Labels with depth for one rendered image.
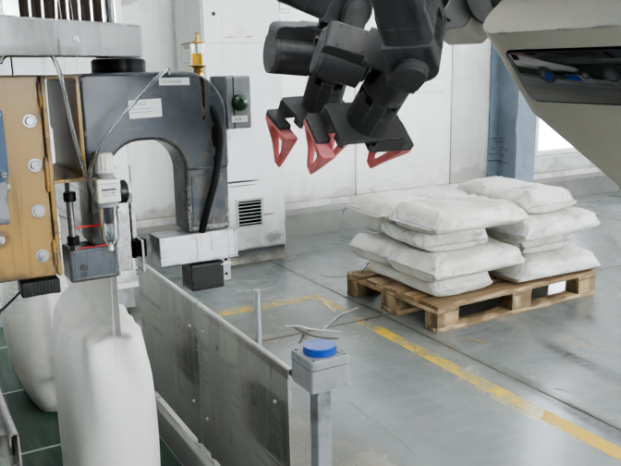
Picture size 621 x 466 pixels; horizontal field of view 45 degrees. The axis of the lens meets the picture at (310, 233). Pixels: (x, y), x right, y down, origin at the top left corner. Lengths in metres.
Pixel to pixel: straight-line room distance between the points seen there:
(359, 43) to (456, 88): 5.96
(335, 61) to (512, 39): 0.22
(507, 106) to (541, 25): 6.13
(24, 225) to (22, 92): 0.20
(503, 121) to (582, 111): 6.12
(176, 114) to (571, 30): 0.66
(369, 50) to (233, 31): 4.19
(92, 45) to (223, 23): 3.84
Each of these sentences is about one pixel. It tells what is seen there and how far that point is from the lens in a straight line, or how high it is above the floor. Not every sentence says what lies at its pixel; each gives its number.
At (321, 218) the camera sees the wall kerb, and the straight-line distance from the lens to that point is 6.12.
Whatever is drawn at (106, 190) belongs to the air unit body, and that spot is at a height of 1.16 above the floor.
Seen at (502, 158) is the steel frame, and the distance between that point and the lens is 7.15.
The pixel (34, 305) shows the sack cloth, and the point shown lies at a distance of 2.28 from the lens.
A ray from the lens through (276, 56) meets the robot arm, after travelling 1.04.
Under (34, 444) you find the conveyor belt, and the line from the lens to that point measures 2.20.
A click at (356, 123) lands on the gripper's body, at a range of 0.97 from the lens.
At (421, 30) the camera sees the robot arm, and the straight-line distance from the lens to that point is 0.82.
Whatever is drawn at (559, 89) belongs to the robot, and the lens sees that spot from 0.99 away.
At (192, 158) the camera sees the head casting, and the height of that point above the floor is 1.19.
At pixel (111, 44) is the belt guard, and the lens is 1.26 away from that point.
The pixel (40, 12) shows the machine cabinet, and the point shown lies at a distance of 4.09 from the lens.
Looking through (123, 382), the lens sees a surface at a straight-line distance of 1.60.
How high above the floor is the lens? 1.35
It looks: 13 degrees down
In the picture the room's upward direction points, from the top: 1 degrees counter-clockwise
